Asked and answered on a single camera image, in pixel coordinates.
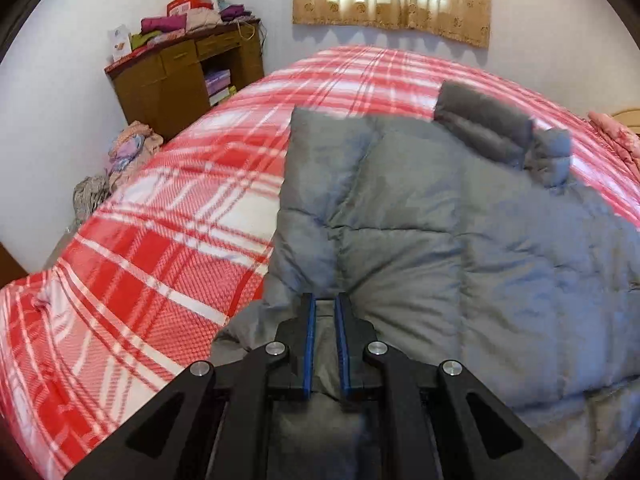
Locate wooden headboard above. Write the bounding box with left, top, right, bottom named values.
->
left=613, top=108, right=640, bottom=136

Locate grey patterned cloth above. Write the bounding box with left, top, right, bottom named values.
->
left=73, top=174, right=112, bottom=231

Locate white printed card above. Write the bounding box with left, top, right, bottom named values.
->
left=107, top=24, right=133, bottom=63

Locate pile of pastel clothes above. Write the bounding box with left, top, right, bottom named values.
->
left=104, top=120, right=165, bottom=192

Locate red and white box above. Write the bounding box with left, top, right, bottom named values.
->
left=166, top=0, right=217, bottom=18

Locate pink quilted pillow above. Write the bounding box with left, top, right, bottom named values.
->
left=588, top=112, right=640, bottom=181

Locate grey puffer jacket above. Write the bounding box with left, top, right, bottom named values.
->
left=212, top=80, right=640, bottom=480

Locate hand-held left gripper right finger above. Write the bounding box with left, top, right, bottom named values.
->
left=335, top=292, right=580, bottom=480

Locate red plaid blanket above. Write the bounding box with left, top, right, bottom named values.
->
left=0, top=45, right=640, bottom=480

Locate purple boxes stack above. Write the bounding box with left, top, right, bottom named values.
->
left=204, top=69, right=237, bottom=107

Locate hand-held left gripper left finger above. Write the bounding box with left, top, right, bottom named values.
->
left=64, top=292, right=317, bottom=480

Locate wooden cabinet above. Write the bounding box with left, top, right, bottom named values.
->
left=104, top=18, right=266, bottom=142

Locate pile of folded clothes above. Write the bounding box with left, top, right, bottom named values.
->
left=131, top=2, right=257, bottom=51

